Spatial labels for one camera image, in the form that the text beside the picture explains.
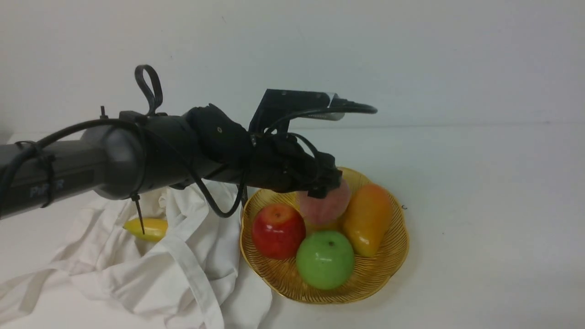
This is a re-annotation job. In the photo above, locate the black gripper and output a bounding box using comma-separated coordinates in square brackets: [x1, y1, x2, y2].
[247, 133, 342, 199]

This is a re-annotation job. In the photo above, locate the pink peach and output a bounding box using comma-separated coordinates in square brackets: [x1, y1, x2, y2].
[296, 179, 351, 226]

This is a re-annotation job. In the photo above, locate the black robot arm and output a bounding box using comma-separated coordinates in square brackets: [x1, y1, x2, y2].
[1, 104, 342, 217]

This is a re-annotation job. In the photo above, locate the dark bag label tag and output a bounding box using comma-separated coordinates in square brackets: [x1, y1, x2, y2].
[240, 185, 249, 207]

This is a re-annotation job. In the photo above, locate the yellow fruit in bag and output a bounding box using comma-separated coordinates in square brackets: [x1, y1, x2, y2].
[123, 218, 169, 242]

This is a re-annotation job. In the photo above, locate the white cloth bag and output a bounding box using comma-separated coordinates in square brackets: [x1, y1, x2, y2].
[1, 185, 272, 329]

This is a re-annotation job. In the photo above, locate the red apple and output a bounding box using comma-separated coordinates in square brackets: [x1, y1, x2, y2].
[251, 203, 306, 260]

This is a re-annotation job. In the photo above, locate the yellow lemon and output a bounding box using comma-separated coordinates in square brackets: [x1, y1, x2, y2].
[304, 219, 339, 234]

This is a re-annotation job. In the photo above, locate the orange mango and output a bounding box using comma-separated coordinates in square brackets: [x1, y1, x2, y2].
[342, 183, 393, 258]

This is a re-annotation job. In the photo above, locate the green apple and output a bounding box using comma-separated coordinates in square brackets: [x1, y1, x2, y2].
[295, 231, 355, 290]

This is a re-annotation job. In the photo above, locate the black cable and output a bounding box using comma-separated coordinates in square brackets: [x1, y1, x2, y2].
[0, 64, 378, 236]

